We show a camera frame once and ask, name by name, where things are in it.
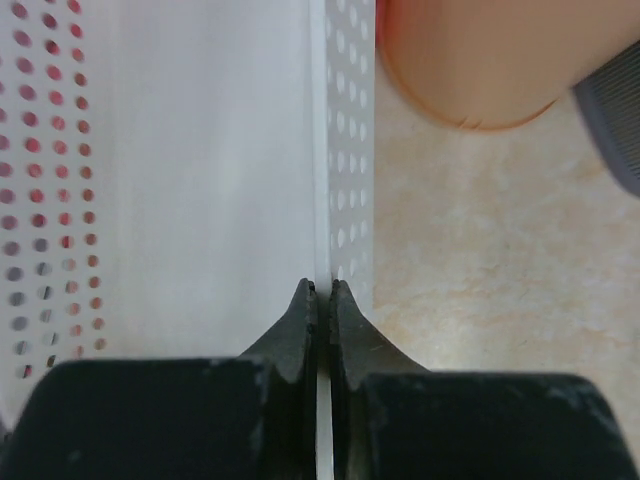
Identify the peach capybara print bucket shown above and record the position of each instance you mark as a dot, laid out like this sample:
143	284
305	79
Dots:
496	65

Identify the grey slatted waste bin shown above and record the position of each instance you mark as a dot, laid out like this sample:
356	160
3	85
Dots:
609	101

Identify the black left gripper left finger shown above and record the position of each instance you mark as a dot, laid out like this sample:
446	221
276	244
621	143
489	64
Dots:
252	416

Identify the white plastic basket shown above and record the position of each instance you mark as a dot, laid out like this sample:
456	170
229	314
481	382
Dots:
170	172

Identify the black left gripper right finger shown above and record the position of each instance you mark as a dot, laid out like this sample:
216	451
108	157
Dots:
395	419

